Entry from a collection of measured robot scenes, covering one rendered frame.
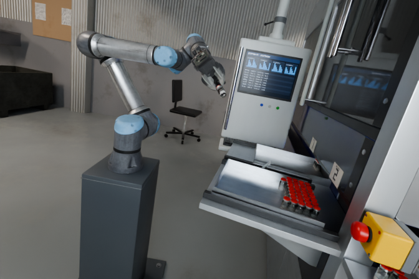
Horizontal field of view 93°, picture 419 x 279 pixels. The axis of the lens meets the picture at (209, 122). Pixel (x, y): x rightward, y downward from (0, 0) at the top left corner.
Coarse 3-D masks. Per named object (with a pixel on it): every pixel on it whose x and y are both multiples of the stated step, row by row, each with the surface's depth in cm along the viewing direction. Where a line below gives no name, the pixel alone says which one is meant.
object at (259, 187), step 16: (224, 176) 79; (240, 176) 82; (256, 176) 84; (272, 176) 85; (288, 176) 83; (224, 192) 64; (240, 192) 70; (256, 192) 72; (272, 192) 74; (272, 208) 60; (320, 224) 57
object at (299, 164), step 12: (264, 156) 109; (276, 156) 112; (288, 156) 115; (300, 156) 113; (276, 168) 92; (288, 168) 91; (300, 168) 102; (312, 168) 105; (312, 180) 89; (324, 180) 87
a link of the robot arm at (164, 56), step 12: (84, 36) 80; (96, 36) 80; (84, 48) 81; (96, 48) 80; (108, 48) 79; (120, 48) 78; (132, 48) 77; (144, 48) 76; (156, 48) 75; (168, 48) 72; (132, 60) 80; (144, 60) 78; (156, 60) 73; (168, 60) 72; (180, 60) 80
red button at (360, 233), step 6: (354, 222) 44; (360, 222) 43; (354, 228) 43; (360, 228) 42; (366, 228) 42; (354, 234) 43; (360, 234) 42; (366, 234) 41; (360, 240) 42; (366, 240) 42
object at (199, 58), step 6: (198, 48) 76; (204, 48) 78; (198, 54) 73; (204, 54) 71; (210, 54) 74; (192, 60) 74; (198, 60) 70; (204, 60) 69; (210, 60) 70; (198, 66) 70; (204, 66) 71; (210, 66) 72; (216, 66) 73; (204, 72) 73; (210, 72) 74
